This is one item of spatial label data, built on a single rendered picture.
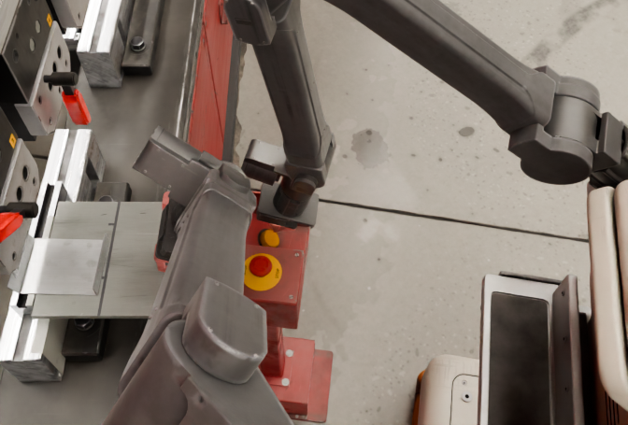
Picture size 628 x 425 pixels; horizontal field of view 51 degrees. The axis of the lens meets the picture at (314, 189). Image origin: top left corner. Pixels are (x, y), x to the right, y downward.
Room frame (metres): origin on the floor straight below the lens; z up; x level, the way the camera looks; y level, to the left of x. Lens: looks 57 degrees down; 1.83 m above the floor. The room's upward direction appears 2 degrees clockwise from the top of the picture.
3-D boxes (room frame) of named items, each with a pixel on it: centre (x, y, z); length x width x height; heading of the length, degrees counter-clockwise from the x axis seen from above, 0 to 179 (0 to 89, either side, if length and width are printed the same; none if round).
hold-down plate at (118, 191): (0.46, 0.33, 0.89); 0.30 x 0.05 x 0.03; 2
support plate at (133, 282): (0.42, 0.24, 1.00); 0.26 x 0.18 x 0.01; 92
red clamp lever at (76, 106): (0.58, 0.33, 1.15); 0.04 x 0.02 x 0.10; 92
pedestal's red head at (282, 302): (0.56, 0.09, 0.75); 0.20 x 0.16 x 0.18; 175
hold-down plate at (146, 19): (1.03, 0.35, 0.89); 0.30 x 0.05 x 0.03; 2
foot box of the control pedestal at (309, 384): (0.56, 0.06, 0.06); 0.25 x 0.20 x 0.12; 85
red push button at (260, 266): (0.51, 0.09, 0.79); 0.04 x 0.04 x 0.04
